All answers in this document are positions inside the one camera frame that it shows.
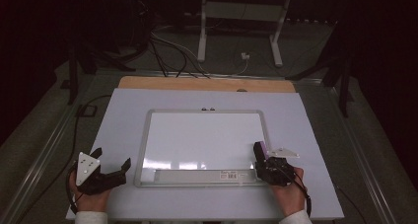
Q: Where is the white table cover sheet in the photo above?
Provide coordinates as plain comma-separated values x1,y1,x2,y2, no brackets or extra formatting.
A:
65,87,345,222

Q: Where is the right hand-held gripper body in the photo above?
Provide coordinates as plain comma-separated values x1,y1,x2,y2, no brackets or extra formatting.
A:
254,147,301,187

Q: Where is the person's left hand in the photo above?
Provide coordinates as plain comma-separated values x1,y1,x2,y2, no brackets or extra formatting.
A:
68,180,112,214

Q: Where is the purple whiteboard eraser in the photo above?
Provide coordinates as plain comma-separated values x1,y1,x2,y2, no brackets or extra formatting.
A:
256,140,271,160

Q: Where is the black floor cable bundle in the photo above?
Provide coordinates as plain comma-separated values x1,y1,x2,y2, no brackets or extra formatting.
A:
148,30,211,80

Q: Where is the white floor cable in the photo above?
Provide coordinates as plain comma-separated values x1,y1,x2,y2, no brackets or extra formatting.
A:
151,31,249,78

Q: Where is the black square floor frame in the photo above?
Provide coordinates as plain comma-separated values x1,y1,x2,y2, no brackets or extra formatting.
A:
76,104,99,118

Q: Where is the black tripod stand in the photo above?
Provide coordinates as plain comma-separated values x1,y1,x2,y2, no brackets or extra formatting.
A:
285,20,355,118
60,44,136,106

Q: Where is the person's right hand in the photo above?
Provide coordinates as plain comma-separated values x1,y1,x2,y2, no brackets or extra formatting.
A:
269,166,307,217

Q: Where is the metal floor rail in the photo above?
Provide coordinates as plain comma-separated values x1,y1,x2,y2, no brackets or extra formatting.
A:
323,80,399,224
0,73,100,224

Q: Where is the white metal stand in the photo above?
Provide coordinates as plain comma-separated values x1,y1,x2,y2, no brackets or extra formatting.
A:
196,0,294,68

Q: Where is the wooden table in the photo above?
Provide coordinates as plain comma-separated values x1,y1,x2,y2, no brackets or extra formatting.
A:
117,75,297,94

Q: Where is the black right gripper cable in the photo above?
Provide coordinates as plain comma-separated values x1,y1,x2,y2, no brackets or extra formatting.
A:
289,169,314,218

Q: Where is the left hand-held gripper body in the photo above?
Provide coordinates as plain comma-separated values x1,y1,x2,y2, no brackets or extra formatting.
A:
67,151,128,196

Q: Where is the silver framed whiteboard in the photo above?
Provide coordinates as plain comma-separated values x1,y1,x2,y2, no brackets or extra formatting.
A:
133,109,274,188

